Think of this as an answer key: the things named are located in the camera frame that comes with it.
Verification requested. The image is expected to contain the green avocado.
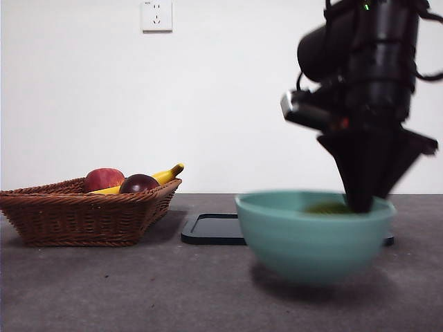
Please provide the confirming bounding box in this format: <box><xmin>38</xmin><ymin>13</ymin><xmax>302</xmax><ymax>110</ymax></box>
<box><xmin>304</xmin><ymin>201</ymin><xmax>352</xmax><ymax>215</ymax></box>

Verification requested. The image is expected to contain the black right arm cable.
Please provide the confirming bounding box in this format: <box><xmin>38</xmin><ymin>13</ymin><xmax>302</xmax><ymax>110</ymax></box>
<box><xmin>413</xmin><ymin>1</ymin><xmax>443</xmax><ymax>82</ymax></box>

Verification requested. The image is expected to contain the dark red plum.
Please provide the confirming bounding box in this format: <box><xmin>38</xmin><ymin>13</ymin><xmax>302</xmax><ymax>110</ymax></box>
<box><xmin>118</xmin><ymin>174</ymin><xmax>161</xmax><ymax>194</ymax></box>

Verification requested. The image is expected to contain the dark rectangular tray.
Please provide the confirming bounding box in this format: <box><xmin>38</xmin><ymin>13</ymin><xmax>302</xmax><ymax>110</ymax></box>
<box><xmin>181</xmin><ymin>213</ymin><xmax>395</xmax><ymax>247</ymax></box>

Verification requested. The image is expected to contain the red yellow apple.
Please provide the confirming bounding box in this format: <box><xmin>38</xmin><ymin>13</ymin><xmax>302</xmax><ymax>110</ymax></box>
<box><xmin>82</xmin><ymin>167</ymin><xmax>126</xmax><ymax>194</ymax></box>

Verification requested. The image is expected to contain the white wall socket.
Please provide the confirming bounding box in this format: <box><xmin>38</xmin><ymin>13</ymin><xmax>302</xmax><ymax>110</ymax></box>
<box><xmin>141</xmin><ymin>0</ymin><xmax>173</xmax><ymax>34</ymax></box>

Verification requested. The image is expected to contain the yellow banana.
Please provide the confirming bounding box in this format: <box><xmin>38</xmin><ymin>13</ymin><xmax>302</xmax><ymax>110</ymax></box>
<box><xmin>89</xmin><ymin>163</ymin><xmax>185</xmax><ymax>194</ymax></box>

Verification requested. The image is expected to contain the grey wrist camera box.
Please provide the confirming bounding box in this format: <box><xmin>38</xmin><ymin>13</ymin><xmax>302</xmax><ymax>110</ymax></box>
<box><xmin>280</xmin><ymin>89</ymin><xmax>343</xmax><ymax>133</ymax></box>

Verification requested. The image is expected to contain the teal bowl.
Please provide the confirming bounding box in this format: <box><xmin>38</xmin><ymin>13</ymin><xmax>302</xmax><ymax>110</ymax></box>
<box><xmin>235</xmin><ymin>190</ymin><xmax>397</xmax><ymax>288</ymax></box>

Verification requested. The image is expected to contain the brown wicker basket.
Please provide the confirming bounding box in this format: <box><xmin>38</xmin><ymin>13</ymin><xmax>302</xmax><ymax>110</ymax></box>
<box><xmin>0</xmin><ymin>178</ymin><xmax>183</xmax><ymax>248</ymax></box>

